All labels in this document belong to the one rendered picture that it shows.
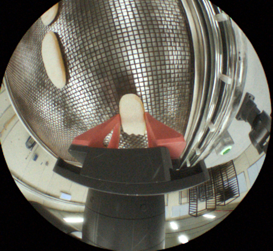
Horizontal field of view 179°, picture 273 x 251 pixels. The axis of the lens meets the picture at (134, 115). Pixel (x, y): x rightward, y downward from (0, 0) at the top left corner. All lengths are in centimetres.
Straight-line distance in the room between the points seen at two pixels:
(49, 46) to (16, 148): 352
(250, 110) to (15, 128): 390
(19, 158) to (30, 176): 69
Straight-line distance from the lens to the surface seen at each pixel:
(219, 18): 24
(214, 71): 20
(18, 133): 354
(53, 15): 18
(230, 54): 25
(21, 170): 381
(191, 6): 16
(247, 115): 41
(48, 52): 15
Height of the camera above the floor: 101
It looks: 51 degrees down
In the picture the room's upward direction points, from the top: 168 degrees counter-clockwise
